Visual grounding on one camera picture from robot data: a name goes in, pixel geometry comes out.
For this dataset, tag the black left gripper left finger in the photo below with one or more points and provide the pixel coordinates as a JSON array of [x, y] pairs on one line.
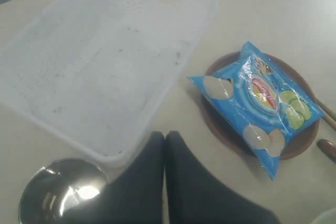
[[134, 197]]

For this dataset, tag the blue Lay's chips bag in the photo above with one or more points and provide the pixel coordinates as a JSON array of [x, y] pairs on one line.
[[261, 103]]

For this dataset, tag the white perforated plastic basket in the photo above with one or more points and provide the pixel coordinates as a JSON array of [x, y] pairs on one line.
[[93, 72]]

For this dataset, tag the white ceramic bowl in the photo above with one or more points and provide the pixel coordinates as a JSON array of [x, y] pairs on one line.
[[327, 217]]

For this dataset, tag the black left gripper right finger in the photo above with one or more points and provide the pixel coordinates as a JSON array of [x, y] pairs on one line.
[[196, 196]]

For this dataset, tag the shiny steel cup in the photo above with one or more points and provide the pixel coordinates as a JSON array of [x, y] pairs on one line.
[[59, 187]]

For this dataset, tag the brown wooden spoon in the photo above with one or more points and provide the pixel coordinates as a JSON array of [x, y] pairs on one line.
[[328, 149]]

